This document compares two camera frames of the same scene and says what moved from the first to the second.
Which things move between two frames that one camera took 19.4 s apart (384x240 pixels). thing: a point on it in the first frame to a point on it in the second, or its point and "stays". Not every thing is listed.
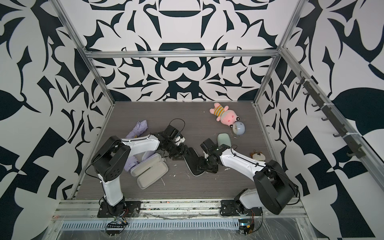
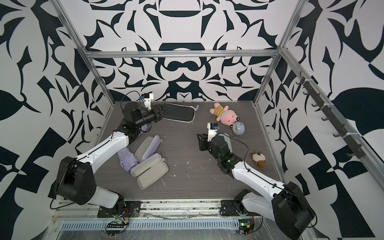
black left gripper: [180, 153] to [156, 111]
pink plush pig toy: [227, 117] stays
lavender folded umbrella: [131, 161] stays
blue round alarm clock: [238, 129] stays
